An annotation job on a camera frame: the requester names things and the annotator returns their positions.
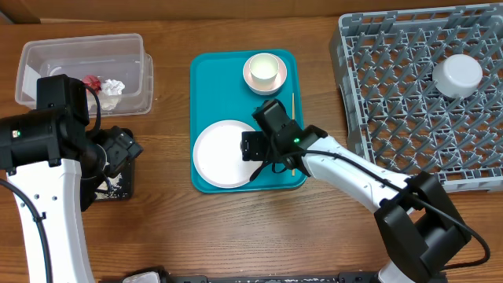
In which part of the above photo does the white tissue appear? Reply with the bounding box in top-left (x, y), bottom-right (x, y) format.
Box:
top-left (97, 79), bottom-right (125, 111)

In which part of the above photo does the red snack wrapper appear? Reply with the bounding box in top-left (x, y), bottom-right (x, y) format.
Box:
top-left (83, 75), bottom-right (101, 94)

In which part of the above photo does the grey-green bowl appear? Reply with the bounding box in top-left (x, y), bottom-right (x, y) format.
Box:
top-left (432, 54), bottom-right (483, 99)

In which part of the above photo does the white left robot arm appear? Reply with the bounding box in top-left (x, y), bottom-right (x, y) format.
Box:
top-left (1, 75), bottom-right (143, 282)

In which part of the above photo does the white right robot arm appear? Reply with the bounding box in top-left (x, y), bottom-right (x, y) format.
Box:
top-left (240, 99), bottom-right (491, 282)

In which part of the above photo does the black food waste tray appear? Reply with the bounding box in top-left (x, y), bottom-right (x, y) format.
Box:
top-left (95, 145), bottom-right (134, 201)

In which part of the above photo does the grey dishwasher rack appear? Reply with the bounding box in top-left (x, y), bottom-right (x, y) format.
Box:
top-left (329, 3), bottom-right (502, 192)

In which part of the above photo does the wooden chopstick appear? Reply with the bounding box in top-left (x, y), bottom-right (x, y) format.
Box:
top-left (292, 93), bottom-right (296, 177)

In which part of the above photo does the pink saucer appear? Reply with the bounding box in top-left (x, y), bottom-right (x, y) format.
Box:
top-left (243, 54), bottom-right (288, 96)

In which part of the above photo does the large white plate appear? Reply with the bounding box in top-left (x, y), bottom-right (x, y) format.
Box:
top-left (193, 119), bottom-right (262, 189)

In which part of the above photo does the white cup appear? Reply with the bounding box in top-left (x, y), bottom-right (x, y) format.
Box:
top-left (249, 53), bottom-right (279, 89)

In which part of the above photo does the teal serving tray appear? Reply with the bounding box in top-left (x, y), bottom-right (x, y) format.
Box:
top-left (189, 49), bottom-right (307, 193)

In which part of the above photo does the clear plastic bin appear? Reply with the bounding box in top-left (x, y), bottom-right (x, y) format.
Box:
top-left (15, 33), bottom-right (153, 116)

